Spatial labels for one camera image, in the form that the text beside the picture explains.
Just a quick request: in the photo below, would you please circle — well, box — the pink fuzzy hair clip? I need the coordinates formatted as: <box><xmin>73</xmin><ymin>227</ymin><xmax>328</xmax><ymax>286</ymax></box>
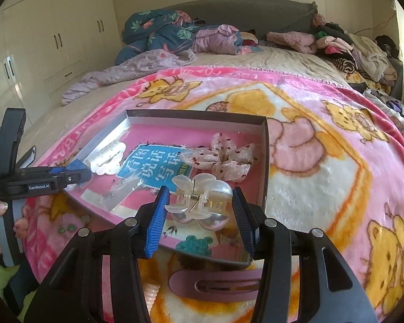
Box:
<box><xmin>57</xmin><ymin>214</ymin><xmax>90</xmax><ymax>239</ymax></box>

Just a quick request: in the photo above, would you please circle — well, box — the grey bed headboard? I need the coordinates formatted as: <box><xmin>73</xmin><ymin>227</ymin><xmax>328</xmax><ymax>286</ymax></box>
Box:
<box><xmin>166</xmin><ymin>0</ymin><xmax>318</xmax><ymax>39</ymax></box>

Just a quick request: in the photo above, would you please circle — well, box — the dark cardboard tray box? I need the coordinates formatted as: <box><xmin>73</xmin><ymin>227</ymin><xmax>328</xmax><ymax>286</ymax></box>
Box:
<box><xmin>66</xmin><ymin>109</ymin><xmax>269</xmax><ymax>268</ymax></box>

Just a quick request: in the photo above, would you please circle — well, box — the pink folded garment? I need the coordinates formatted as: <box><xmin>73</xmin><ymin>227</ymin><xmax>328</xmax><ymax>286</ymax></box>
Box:
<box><xmin>266</xmin><ymin>31</ymin><xmax>317</xmax><ymax>54</ymax></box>

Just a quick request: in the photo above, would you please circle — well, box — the pile of clothes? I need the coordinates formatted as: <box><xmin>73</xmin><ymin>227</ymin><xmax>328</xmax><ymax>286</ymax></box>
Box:
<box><xmin>312</xmin><ymin>14</ymin><xmax>404</xmax><ymax>131</ymax></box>

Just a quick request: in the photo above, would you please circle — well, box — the green cloth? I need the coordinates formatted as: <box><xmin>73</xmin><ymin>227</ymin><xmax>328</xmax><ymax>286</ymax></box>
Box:
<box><xmin>0</xmin><ymin>257</ymin><xmax>39</xmax><ymax>322</ymax></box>

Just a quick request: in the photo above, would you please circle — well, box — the lilac crumpled sheet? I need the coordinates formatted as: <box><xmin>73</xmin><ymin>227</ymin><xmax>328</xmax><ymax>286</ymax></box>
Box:
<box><xmin>62</xmin><ymin>49</ymin><xmax>198</xmax><ymax>106</ymax></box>

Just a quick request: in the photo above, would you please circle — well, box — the pearl clear claw clip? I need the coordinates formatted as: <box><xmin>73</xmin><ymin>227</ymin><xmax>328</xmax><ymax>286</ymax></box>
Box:
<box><xmin>165</xmin><ymin>173</ymin><xmax>233</xmax><ymax>232</ymax></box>

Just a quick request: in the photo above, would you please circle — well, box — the clear plastic sleeve bag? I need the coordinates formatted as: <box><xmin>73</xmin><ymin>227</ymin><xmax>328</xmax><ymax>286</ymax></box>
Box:
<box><xmin>81</xmin><ymin>174</ymin><xmax>144</xmax><ymax>213</ymax></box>

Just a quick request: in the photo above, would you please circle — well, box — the purple pyjama garment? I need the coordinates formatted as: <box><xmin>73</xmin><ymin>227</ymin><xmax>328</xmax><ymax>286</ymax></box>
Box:
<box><xmin>190</xmin><ymin>24</ymin><xmax>246</xmax><ymax>55</ymax></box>

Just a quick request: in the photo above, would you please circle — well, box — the floral sheer scrunchie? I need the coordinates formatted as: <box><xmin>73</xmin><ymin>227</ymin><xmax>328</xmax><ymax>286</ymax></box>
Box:
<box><xmin>179</xmin><ymin>133</ymin><xmax>257</xmax><ymax>183</ymax></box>

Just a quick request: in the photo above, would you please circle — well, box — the white claw hair clip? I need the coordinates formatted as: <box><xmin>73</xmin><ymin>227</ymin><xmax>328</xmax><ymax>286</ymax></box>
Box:
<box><xmin>83</xmin><ymin>140</ymin><xmax>127</xmax><ymax>176</ymax></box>

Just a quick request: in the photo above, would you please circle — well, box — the white wardrobe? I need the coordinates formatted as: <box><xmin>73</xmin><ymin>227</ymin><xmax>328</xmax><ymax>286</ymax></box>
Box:
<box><xmin>0</xmin><ymin>0</ymin><xmax>122</xmax><ymax>127</ymax></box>

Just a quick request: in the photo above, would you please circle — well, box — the pink cartoon fleece blanket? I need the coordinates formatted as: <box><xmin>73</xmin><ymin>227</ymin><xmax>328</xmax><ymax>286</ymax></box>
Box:
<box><xmin>18</xmin><ymin>65</ymin><xmax>404</xmax><ymax>323</ymax></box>

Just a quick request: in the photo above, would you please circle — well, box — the mauve oval hair clip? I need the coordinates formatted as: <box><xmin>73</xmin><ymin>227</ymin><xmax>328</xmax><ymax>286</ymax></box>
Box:
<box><xmin>168</xmin><ymin>269</ymin><xmax>263</xmax><ymax>303</ymax></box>

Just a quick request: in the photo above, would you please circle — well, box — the teal floral quilt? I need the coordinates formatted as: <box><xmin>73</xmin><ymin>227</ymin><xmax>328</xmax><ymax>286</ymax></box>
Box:
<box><xmin>115</xmin><ymin>9</ymin><xmax>202</xmax><ymax>65</ymax></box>

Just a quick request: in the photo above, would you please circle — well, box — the blue Chinese text booklet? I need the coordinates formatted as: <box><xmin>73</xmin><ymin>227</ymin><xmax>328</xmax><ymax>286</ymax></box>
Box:
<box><xmin>117</xmin><ymin>144</ymin><xmax>193</xmax><ymax>192</ymax></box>

